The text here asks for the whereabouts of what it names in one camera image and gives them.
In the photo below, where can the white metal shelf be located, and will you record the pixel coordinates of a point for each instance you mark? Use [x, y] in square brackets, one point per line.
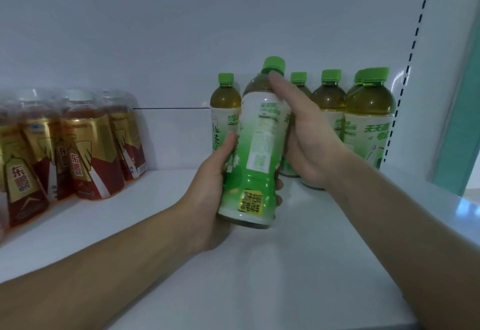
[187, 26]

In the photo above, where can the green tea bottle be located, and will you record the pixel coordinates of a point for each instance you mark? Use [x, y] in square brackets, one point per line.
[225, 109]
[255, 153]

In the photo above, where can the row of amber drink bottles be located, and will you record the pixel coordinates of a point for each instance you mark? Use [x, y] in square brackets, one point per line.
[82, 161]

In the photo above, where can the person's right hand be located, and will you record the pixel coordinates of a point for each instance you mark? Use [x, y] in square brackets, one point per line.
[315, 142]

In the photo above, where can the person's left hand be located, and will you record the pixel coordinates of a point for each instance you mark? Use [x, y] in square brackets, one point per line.
[202, 206]

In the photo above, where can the person's left forearm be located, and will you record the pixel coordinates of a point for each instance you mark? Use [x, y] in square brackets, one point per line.
[90, 281]

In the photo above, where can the person's right forearm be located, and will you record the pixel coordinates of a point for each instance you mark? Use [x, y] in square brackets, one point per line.
[412, 243]

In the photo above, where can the row of green-capped bottles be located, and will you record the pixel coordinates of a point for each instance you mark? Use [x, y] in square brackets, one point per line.
[367, 116]

